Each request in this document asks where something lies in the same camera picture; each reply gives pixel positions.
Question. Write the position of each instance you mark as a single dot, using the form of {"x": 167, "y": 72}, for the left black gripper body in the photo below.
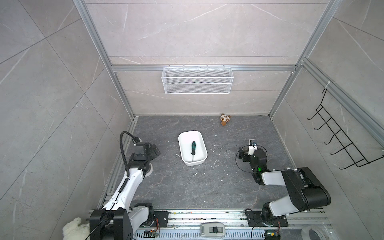
{"x": 152, "y": 155}

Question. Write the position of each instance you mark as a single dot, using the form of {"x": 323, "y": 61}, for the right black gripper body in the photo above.
{"x": 247, "y": 158}

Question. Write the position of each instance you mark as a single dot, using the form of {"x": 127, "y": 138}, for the green black screwdriver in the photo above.
{"x": 193, "y": 150}

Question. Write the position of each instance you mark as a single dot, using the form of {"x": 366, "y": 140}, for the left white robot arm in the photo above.
{"x": 115, "y": 220}

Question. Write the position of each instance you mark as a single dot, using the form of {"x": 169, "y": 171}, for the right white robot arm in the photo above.
{"x": 305, "y": 191}

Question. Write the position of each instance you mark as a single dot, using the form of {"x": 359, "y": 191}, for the white plastic bin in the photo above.
{"x": 185, "y": 142}

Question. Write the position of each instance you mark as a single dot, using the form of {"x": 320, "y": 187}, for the brown white plush toy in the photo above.
{"x": 225, "y": 119}

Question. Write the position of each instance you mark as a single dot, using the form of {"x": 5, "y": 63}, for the clear tape roll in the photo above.
{"x": 315, "y": 233}

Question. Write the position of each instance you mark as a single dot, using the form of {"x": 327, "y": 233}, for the white fluffy plush toy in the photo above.
{"x": 75, "y": 230}

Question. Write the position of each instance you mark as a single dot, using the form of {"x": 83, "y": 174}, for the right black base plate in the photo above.
{"x": 264, "y": 218}

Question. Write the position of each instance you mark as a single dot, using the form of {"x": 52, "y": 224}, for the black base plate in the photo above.
{"x": 264, "y": 218}
{"x": 162, "y": 218}

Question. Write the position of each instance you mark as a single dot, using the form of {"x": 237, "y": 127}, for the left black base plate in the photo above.
{"x": 162, "y": 218}

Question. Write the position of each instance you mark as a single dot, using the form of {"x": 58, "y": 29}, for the grey switch box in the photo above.
{"x": 212, "y": 230}

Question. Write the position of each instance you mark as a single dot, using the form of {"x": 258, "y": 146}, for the white wire mesh basket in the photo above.
{"x": 197, "y": 80}

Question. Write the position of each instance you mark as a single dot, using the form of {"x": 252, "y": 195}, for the black wire hook rack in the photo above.
{"x": 340, "y": 136}

